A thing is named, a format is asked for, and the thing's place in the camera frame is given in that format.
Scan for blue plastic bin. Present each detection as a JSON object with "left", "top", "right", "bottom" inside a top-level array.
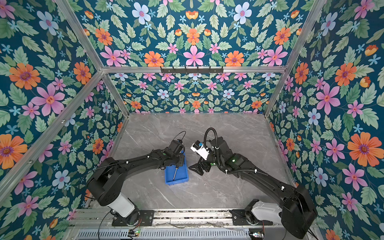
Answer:
[{"left": 165, "top": 154, "right": 189, "bottom": 186}]

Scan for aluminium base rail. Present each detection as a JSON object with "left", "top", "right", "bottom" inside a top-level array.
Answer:
[{"left": 64, "top": 209, "right": 295, "bottom": 240}]

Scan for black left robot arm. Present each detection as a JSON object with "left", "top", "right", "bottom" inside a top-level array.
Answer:
[{"left": 87, "top": 140, "right": 185, "bottom": 226}]

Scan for black corrugated cable conduit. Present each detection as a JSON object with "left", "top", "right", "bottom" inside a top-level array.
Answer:
[{"left": 203, "top": 127, "right": 219, "bottom": 151}]

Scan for aluminium top crossbar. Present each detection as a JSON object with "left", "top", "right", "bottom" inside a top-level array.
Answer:
[{"left": 102, "top": 66, "right": 287, "bottom": 74}]

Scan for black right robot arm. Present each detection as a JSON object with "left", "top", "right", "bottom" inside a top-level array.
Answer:
[{"left": 189, "top": 137, "right": 318, "bottom": 239}]

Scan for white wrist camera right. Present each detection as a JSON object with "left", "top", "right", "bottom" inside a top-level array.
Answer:
[{"left": 191, "top": 141, "right": 210, "bottom": 161}]

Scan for aluminium corner frame post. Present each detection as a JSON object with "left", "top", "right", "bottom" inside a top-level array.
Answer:
[{"left": 103, "top": 73, "right": 129, "bottom": 118}]

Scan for black yellow screwdriver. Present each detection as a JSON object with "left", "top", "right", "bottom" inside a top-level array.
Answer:
[{"left": 173, "top": 166, "right": 179, "bottom": 181}]

